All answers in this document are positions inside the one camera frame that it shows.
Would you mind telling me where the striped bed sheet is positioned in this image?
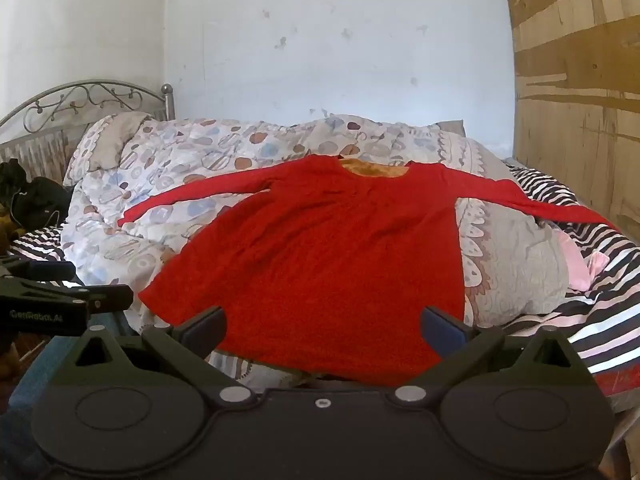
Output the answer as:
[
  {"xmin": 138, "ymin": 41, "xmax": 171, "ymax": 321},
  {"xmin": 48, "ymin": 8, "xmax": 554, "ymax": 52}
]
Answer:
[{"xmin": 10, "ymin": 160, "xmax": 640, "ymax": 401}]

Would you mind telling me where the beige pillow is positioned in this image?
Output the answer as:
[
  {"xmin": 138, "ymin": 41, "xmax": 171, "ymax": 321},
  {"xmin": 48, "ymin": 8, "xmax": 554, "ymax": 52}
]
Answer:
[{"xmin": 87, "ymin": 112, "xmax": 153, "ymax": 171}]

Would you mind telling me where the pink cloth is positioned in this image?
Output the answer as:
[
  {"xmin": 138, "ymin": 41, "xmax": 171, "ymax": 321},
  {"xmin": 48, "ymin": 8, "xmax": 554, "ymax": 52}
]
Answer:
[{"xmin": 552, "ymin": 227, "xmax": 610, "ymax": 292}]

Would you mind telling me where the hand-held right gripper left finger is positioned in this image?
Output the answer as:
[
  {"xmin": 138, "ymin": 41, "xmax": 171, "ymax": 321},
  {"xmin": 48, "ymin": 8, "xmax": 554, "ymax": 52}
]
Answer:
[{"xmin": 74, "ymin": 306, "xmax": 253, "ymax": 407}]

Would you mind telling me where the brown cloth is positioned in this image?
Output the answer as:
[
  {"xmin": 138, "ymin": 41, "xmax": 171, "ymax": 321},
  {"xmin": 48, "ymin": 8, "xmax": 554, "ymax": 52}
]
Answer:
[{"xmin": 0, "ymin": 204, "xmax": 27, "ymax": 243}]

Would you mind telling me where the dark clothes pile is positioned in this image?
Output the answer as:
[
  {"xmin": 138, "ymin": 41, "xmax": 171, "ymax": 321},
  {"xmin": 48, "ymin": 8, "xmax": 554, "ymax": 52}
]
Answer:
[{"xmin": 0, "ymin": 159, "xmax": 71, "ymax": 233}]

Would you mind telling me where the wooden board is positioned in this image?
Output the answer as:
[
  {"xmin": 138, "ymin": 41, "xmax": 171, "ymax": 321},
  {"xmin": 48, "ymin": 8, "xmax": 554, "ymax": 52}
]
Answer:
[{"xmin": 500, "ymin": 0, "xmax": 640, "ymax": 241}]

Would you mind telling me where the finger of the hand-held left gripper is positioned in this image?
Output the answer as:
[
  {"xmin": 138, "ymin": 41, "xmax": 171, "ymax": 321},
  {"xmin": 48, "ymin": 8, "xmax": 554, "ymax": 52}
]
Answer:
[
  {"xmin": 15, "ymin": 280, "xmax": 134, "ymax": 314},
  {"xmin": 0, "ymin": 258, "xmax": 77, "ymax": 282}
]

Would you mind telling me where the red sweater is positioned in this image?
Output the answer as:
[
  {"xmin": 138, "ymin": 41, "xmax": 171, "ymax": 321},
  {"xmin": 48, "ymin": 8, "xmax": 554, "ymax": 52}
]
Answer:
[{"xmin": 117, "ymin": 154, "xmax": 621, "ymax": 388}]

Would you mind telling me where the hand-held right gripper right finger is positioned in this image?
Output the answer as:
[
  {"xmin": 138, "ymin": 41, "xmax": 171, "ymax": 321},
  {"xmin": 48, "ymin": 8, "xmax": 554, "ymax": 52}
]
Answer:
[{"xmin": 392, "ymin": 306, "xmax": 582, "ymax": 407}]

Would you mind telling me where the dotted white quilt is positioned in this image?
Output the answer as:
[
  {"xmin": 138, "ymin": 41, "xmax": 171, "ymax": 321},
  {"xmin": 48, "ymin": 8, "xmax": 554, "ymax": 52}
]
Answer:
[{"xmin": 62, "ymin": 112, "xmax": 571, "ymax": 386}]

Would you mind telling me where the metal bed post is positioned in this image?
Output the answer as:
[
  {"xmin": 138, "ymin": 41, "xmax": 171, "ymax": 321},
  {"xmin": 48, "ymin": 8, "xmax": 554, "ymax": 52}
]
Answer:
[{"xmin": 0, "ymin": 79, "xmax": 177, "ymax": 181}]

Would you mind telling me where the blue cloth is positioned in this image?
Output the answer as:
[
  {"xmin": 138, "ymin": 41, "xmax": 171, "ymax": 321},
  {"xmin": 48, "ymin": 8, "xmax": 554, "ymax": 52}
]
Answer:
[{"xmin": 7, "ymin": 334, "xmax": 81, "ymax": 413}]

